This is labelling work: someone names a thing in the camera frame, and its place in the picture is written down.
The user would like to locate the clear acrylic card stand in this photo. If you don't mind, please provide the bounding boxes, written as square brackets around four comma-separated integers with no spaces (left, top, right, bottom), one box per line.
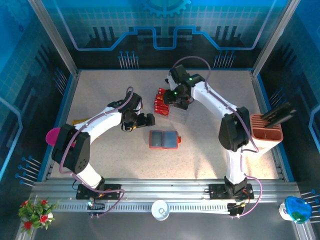
[152,86,190,126]

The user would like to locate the orange card holder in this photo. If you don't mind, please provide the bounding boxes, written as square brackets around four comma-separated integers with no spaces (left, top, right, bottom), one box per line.
[148,129,182,150]

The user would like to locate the yellow snack packet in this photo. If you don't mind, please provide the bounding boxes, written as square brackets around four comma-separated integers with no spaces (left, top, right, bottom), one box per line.
[71,117,90,127]

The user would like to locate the pink plastic goblet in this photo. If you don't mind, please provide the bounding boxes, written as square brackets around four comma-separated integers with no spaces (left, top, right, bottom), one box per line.
[45,127,77,148]

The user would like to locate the orange white knife block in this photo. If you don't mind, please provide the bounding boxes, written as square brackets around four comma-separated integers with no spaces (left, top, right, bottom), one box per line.
[239,113,284,162]

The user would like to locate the artificial plant red flowers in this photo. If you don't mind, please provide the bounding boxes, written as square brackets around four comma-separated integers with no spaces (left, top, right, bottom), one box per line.
[17,196,60,236]

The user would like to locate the blue green globe ornament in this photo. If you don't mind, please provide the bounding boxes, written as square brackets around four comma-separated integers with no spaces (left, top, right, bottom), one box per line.
[278,196,313,224]

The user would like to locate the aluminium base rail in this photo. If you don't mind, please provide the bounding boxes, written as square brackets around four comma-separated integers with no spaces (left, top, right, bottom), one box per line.
[29,177,301,205]

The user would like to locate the white slotted cable duct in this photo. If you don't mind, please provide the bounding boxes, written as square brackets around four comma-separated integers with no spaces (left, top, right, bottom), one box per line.
[56,203,231,213]

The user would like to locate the black knife handle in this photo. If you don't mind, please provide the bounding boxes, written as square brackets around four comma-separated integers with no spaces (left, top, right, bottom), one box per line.
[268,107,298,129]
[261,101,293,120]

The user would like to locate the aluminium frame post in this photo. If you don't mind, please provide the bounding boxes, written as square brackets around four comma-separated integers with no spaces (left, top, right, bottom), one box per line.
[250,0,300,78]
[26,0,80,77]

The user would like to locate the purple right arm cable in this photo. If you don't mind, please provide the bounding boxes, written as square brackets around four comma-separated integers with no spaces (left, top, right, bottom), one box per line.
[173,56,263,220]

